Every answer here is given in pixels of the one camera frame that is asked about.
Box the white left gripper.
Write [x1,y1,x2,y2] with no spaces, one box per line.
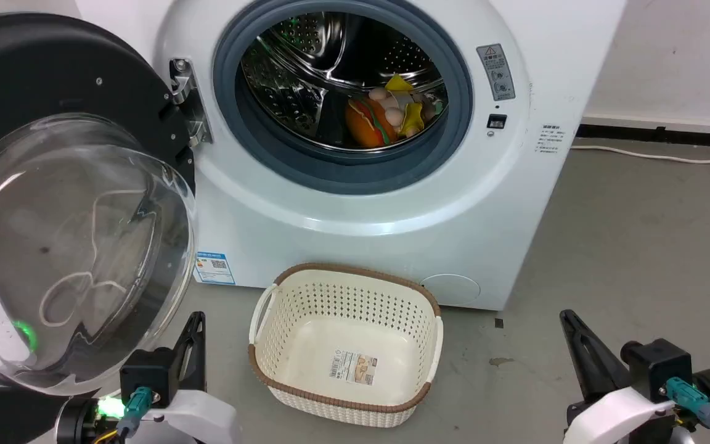
[138,311,243,444]

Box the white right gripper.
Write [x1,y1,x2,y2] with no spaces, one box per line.
[560,310,680,444]

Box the white front-load washing machine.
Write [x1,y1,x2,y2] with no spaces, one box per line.
[75,0,628,311]

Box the metal door hinge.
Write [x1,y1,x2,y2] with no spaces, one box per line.
[169,59,213,147]

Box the black washer door glass bowl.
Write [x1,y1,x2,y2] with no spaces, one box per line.
[0,12,198,444]

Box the blue energy label sticker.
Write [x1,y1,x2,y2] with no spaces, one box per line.
[195,251,236,286]

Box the cream laundry basket brown rim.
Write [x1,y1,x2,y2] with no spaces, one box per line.
[248,263,444,429]

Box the paper basket product label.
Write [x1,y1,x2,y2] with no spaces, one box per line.
[329,350,378,387]

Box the round white filter cover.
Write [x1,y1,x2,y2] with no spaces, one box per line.
[420,274,481,308]

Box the small printed text label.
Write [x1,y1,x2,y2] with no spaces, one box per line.
[537,123,569,155]

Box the black baseboard strip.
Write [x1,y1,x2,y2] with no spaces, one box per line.
[576,123,710,150]

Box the orange hamburger plush toy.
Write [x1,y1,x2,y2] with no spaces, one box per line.
[345,97,398,149]

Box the stainless steel washer drum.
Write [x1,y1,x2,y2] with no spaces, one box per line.
[241,11,449,152]

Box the yellow cloth doll toy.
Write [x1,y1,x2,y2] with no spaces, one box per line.
[369,74,446,138]

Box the grey warning sticker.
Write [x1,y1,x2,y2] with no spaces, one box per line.
[477,43,516,102]

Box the teal left camera connector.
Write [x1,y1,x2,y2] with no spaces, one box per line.
[116,387,153,436]

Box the teal camera connector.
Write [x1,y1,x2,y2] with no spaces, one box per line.
[116,387,153,436]
[665,377,710,429]

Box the teal right camera connector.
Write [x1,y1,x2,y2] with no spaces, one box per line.
[665,377,710,429]

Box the thin white looped cable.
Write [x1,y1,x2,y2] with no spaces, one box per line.
[39,189,160,327]

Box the white floor cable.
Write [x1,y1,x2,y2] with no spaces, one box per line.
[571,144,710,165]

